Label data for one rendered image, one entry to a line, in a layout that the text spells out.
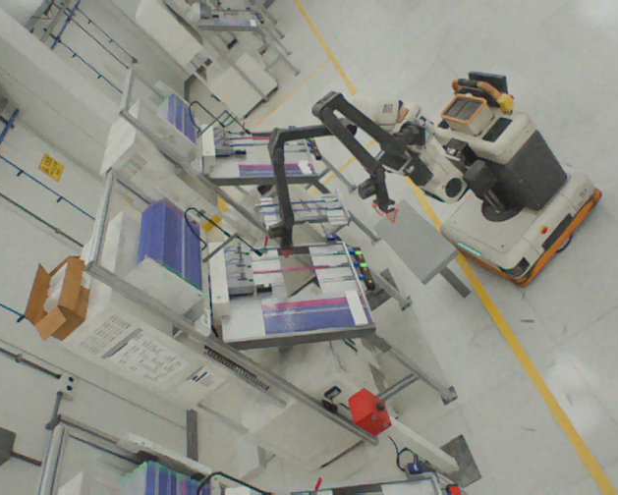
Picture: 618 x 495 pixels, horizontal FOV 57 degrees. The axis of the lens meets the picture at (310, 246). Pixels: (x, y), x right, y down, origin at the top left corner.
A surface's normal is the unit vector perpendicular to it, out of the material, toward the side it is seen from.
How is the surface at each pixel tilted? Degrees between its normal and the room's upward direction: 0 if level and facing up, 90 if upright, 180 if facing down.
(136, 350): 87
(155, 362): 92
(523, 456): 0
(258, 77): 90
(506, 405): 0
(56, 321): 45
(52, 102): 90
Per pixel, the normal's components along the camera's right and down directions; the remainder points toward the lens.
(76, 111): 0.18, 0.59
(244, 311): 0.04, -0.80
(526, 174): 0.42, 0.35
